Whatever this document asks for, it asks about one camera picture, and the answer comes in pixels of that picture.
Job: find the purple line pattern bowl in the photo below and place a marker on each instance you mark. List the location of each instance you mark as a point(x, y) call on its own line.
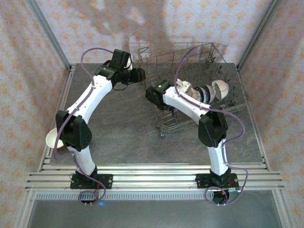
point(210, 93)

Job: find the plain white bowl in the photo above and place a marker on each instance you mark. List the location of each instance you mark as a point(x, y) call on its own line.
point(222, 89)

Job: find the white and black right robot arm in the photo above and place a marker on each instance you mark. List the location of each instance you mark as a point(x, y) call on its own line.
point(183, 99)

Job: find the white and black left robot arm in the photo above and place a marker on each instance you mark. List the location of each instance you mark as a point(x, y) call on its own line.
point(92, 95)

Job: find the cream white bowl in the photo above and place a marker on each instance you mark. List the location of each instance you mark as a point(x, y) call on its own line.
point(52, 140)

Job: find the grey metal panel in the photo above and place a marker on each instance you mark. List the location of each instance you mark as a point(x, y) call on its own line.
point(152, 213)

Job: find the small green circuit board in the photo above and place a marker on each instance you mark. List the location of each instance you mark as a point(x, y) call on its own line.
point(235, 189)

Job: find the aluminium frame post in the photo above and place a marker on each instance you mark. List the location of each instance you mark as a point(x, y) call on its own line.
point(259, 31)
point(48, 31)

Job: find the aluminium mounting rail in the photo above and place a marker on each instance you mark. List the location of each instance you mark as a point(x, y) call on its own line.
point(152, 175)

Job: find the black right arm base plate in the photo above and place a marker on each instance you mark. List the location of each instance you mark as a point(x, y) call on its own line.
point(202, 178)

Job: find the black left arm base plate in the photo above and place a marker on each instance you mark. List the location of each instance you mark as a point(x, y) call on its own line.
point(105, 178)

